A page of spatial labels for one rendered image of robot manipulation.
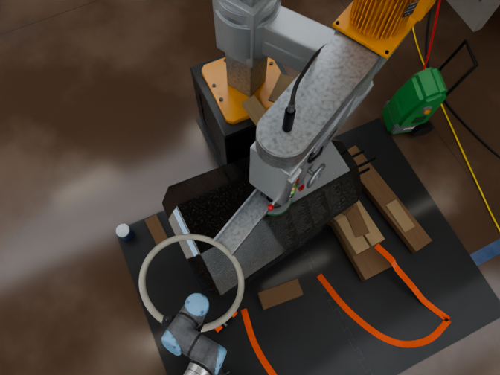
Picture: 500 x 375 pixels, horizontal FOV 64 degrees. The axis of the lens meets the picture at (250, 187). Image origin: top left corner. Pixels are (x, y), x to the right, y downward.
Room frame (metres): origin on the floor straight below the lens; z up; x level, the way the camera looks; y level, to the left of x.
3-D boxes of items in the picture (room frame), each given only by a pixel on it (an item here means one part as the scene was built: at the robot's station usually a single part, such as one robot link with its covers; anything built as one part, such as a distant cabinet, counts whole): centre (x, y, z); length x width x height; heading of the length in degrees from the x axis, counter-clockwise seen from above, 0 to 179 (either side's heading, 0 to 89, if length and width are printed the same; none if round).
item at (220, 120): (1.62, 0.05, 0.37); 0.66 x 0.66 x 0.74; 27
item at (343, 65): (1.06, -0.34, 1.60); 0.96 x 0.25 x 0.17; 144
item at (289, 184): (0.66, -0.19, 1.35); 0.08 x 0.03 x 0.28; 144
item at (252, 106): (1.37, -0.02, 0.81); 0.20 x 0.10 x 0.05; 35
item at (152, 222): (0.76, 0.71, 0.02); 0.25 x 0.10 x 0.01; 31
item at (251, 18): (1.62, 0.05, 1.36); 0.35 x 0.35 x 0.41
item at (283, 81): (1.55, -0.19, 0.80); 0.20 x 0.10 x 0.05; 158
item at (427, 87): (1.82, -1.31, 0.43); 0.35 x 0.35 x 0.87; 12
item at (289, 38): (1.53, -0.13, 1.34); 0.74 x 0.34 x 0.25; 62
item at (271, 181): (0.84, -0.18, 1.30); 0.36 x 0.22 x 0.45; 144
